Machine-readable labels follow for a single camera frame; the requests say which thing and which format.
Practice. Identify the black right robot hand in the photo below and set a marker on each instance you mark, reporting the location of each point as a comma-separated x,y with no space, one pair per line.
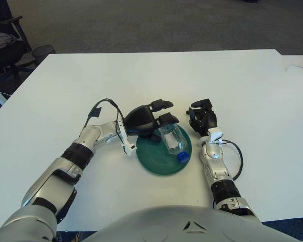
209,119

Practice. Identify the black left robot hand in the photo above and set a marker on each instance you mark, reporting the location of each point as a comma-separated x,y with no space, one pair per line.
141,119

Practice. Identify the clear bottle with blue cap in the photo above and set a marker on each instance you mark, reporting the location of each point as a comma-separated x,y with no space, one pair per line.
173,141

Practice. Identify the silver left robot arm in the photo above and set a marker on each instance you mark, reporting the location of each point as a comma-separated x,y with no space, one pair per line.
65,164

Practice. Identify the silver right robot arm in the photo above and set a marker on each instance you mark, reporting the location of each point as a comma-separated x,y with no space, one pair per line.
213,153

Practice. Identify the green round plate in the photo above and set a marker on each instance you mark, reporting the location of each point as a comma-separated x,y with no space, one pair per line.
151,156

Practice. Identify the silver robot torso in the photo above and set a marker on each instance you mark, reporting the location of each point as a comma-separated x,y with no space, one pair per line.
166,224

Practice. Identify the black mesh wastebasket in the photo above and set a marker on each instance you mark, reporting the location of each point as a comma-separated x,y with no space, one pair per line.
43,53

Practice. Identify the black office chair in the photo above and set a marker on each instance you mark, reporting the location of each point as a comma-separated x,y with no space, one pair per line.
5,53

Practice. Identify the grey cloth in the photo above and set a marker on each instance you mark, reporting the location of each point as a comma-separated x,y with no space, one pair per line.
0,40

